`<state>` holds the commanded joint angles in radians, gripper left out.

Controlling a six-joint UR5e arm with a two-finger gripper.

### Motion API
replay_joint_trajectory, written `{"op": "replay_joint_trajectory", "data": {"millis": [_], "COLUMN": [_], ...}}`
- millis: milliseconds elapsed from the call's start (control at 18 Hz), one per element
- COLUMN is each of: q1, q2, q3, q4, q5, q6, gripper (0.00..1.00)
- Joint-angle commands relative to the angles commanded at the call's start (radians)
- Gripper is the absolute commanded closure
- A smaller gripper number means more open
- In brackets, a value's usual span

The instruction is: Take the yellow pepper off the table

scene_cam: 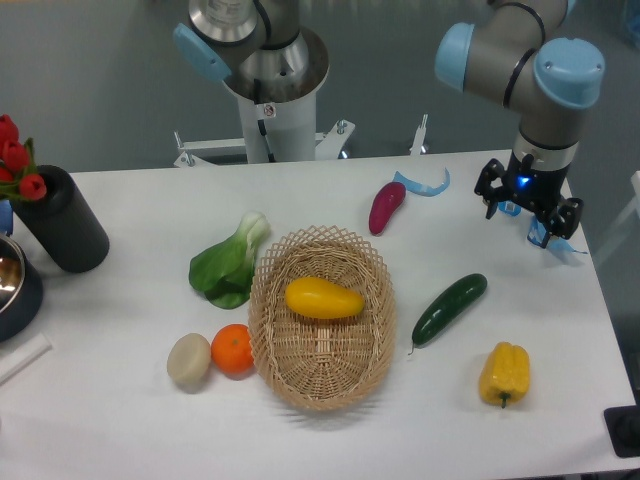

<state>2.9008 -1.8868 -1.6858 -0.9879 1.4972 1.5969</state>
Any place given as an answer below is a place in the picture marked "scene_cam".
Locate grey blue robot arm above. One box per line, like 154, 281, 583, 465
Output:
173, 1, 605, 242

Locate blue tape scrap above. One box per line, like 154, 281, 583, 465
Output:
499, 199, 590, 261

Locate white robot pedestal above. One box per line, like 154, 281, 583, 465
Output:
225, 27, 329, 164

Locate purple sweet potato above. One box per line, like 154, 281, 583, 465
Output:
368, 181, 406, 236

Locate red artificial tulips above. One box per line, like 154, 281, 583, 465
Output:
0, 114, 47, 202

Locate green cucumber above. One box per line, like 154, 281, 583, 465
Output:
409, 273, 488, 354

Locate white flat stick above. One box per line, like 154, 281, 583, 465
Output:
1, 334, 52, 384

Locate orange tangerine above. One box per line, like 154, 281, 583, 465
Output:
210, 324, 254, 376

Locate black device at edge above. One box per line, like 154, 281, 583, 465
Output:
603, 405, 640, 458

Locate white metal bracket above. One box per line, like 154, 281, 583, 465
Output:
173, 119, 356, 168

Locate green bok choy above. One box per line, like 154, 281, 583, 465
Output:
188, 212, 271, 310

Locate dark metal bowl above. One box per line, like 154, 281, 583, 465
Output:
0, 234, 44, 342

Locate oval wicker basket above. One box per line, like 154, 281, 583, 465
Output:
248, 226, 396, 411

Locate yellow mango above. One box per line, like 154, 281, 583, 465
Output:
284, 277, 365, 320

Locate blue plastic strip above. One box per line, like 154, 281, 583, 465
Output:
393, 168, 451, 197

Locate beige round potato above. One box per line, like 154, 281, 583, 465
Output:
166, 333, 211, 385

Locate black cylindrical vase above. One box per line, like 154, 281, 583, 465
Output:
11, 165, 110, 273

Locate yellow bell pepper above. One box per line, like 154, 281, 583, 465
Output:
478, 342, 531, 408

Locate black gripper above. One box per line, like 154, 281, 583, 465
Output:
474, 152, 584, 249

